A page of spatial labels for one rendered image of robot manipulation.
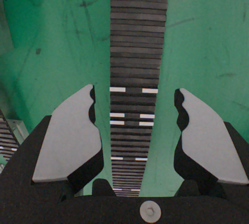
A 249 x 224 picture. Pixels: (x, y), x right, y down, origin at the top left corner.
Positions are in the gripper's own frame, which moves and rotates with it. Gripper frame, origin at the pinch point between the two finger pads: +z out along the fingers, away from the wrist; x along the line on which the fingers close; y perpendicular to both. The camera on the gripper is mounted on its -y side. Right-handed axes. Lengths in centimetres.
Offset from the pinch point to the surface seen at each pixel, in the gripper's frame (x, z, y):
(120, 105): -1.4, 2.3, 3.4
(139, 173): 1.7, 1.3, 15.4
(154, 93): 2.3, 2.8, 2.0
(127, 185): 0.1, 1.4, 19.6
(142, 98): 1.0, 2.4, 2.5
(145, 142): 1.8, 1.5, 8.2
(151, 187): 6.1, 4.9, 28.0
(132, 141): 0.3, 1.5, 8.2
